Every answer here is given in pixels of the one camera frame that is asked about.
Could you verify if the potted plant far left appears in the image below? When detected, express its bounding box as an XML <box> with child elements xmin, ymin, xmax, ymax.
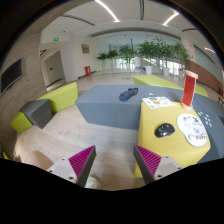
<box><xmin>97</xmin><ymin>52</ymin><xmax>109</xmax><ymax>70</ymax></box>

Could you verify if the white patterned mouse pad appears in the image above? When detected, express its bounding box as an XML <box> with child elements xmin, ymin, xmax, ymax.
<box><xmin>177</xmin><ymin>113</ymin><xmax>208</xmax><ymax>147</ymax></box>

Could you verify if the yellow-green table cover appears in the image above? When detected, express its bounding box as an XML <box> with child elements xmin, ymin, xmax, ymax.
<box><xmin>133</xmin><ymin>100</ymin><xmax>212</xmax><ymax>179</ymax></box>

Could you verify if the large grey upholstered bench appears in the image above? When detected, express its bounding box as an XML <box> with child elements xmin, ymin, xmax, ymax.
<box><xmin>75</xmin><ymin>85</ymin><xmax>224</xmax><ymax>163</ymax></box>

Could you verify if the black computer mouse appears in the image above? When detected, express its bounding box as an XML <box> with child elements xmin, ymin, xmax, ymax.
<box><xmin>154</xmin><ymin>123</ymin><xmax>175</xmax><ymax>138</ymax></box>

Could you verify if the black wall television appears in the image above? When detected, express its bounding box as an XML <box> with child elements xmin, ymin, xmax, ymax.
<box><xmin>0</xmin><ymin>58</ymin><xmax>24</xmax><ymax>94</ymax></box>

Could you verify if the red fire extinguisher box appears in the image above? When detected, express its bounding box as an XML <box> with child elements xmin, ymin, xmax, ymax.
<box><xmin>85</xmin><ymin>66</ymin><xmax>91</xmax><ymax>76</ymax></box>

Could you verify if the far lime green bench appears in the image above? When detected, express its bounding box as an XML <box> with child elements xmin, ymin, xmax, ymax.
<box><xmin>132</xmin><ymin>74</ymin><xmax>210</xmax><ymax>98</ymax></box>

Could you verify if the framed wall plaque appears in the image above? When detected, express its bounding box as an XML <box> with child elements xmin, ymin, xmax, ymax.
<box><xmin>82</xmin><ymin>44</ymin><xmax>90</xmax><ymax>54</ymax></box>

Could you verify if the colourful printed leaflet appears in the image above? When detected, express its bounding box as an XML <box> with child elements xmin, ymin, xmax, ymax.
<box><xmin>142</xmin><ymin>97</ymin><xmax>174</xmax><ymax>109</ymax></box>

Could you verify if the folded blue umbrella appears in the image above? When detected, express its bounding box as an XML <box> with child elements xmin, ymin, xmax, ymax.
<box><xmin>119</xmin><ymin>88</ymin><xmax>138</xmax><ymax>102</ymax></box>

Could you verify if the potted plant middle left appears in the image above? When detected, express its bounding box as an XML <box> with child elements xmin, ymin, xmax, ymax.
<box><xmin>119</xmin><ymin>45</ymin><xmax>136</xmax><ymax>69</ymax></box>

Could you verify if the lime green bench seat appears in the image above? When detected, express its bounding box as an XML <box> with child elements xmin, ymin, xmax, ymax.
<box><xmin>11</xmin><ymin>82</ymin><xmax>78</xmax><ymax>133</ymax></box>

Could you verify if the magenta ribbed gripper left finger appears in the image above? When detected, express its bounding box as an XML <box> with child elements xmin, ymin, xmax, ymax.
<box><xmin>46</xmin><ymin>144</ymin><xmax>98</xmax><ymax>188</ymax></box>

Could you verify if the potted plant white pot centre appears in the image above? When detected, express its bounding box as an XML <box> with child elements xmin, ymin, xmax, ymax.
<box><xmin>138</xmin><ymin>41</ymin><xmax>158</xmax><ymax>75</ymax></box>

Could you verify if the potted plant white pot right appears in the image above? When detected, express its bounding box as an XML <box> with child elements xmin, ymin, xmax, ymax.
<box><xmin>156</xmin><ymin>39</ymin><xmax>175</xmax><ymax>77</ymax></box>

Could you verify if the potted plant white pot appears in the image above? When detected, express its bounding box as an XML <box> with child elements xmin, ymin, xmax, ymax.
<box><xmin>138</xmin><ymin>41</ymin><xmax>158</xmax><ymax>75</ymax></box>
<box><xmin>156</xmin><ymin>39</ymin><xmax>175</xmax><ymax>77</ymax></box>

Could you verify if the dark grey cube seat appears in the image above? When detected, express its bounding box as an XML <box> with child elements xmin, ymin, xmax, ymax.
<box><xmin>20</xmin><ymin>99</ymin><xmax>52</xmax><ymax>129</ymax></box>

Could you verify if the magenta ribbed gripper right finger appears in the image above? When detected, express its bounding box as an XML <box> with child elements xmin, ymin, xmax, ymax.
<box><xmin>133</xmin><ymin>144</ymin><xmax>184</xmax><ymax>185</ymax></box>

